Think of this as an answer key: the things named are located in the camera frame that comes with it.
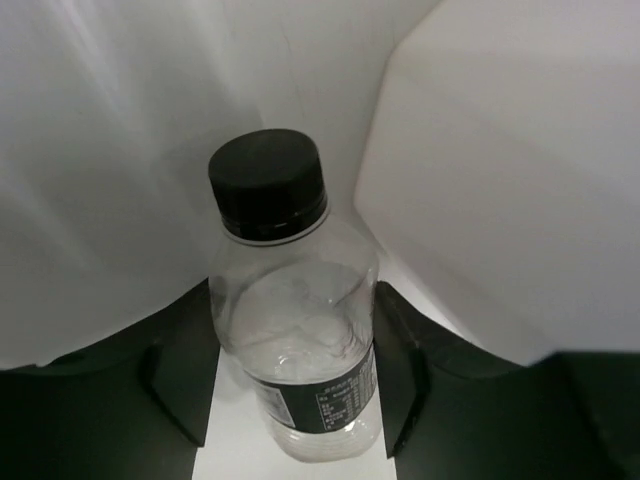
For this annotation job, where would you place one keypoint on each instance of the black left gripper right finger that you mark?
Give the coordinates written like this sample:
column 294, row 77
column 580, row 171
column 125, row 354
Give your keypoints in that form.
column 452, row 410

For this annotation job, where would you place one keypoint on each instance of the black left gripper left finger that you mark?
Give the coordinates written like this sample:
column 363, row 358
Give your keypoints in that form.
column 133, row 406

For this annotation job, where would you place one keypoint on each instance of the black cap plastic bottle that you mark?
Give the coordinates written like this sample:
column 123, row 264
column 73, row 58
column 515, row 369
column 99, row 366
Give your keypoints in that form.
column 292, row 296

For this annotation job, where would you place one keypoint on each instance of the white octagonal bin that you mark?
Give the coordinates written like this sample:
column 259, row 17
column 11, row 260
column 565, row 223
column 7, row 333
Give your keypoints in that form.
column 501, row 174

